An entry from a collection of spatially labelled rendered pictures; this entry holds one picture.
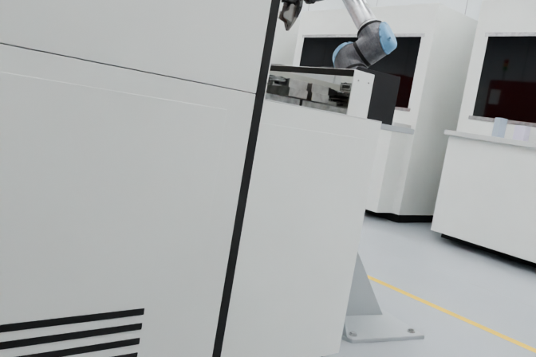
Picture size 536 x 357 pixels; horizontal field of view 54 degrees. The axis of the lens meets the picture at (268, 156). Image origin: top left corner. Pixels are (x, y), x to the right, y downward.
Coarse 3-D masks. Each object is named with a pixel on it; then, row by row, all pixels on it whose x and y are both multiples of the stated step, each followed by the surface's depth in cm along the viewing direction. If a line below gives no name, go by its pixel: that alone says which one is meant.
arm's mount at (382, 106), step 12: (372, 72) 199; (372, 84) 200; (384, 84) 203; (396, 84) 206; (372, 96) 201; (384, 96) 204; (396, 96) 207; (372, 108) 202; (384, 108) 205; (384, 120) 206
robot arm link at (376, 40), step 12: (348, 0) 221; (360, 0) 218; (360, 12) 215; (360, 24) 214; (372, 24) 209; (384, 24) 207; (360, 36) 212; (372, 36) 207; (384, 36) 205; (360, 48) 209; (372, 48) 207; (384, 48) 207; (372, 60) 210
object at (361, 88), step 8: (360, 72) 160; (360, 80) 161; (368, 80) 163; (352, 88) 159; (360, 88) 162; (368, 88) 164; (352, 96) 160; (360, 96) 162; (368, 96) 165; (352, 104) 160; (360, 104) 163; (368, 104) 165; (352, 112) 161; (360, 112) 163
